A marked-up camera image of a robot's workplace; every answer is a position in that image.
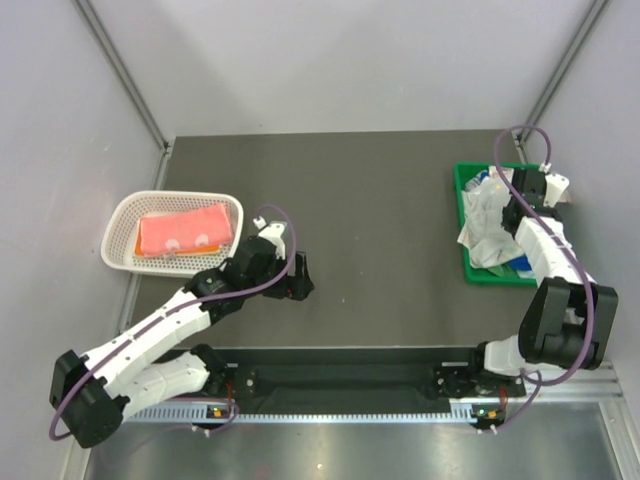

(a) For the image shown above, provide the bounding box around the white green towel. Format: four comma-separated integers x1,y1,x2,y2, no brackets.
457,166,524,269

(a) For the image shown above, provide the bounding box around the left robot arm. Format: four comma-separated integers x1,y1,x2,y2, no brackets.
49,217,314,449

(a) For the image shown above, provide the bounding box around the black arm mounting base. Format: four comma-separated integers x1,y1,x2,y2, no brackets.
199,347,525,414

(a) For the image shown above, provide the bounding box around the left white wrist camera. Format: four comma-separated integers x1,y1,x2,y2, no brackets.
253,215,288,260

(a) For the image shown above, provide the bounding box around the blue patterned towel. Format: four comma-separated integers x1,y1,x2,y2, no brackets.
507,255,532,272

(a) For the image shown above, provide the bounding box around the pink patterned towel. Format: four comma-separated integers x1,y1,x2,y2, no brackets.
135,203,234,250

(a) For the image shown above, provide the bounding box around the white perforated plastic basket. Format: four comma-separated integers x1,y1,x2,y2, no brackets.
101,190,244,278

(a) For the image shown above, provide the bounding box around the green plastic bin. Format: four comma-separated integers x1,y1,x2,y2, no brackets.
453,162,536,288

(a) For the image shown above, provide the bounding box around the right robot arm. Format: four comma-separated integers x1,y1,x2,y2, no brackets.
466,167,618,396

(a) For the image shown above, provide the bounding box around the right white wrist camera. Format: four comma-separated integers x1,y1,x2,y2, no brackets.
539,163,570,207

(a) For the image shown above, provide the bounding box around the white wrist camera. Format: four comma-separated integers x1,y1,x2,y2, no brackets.
253,215,288,260
539,163,570,207

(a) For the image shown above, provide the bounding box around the grey slotted cable duct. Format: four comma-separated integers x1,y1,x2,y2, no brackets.
126,401,504,426

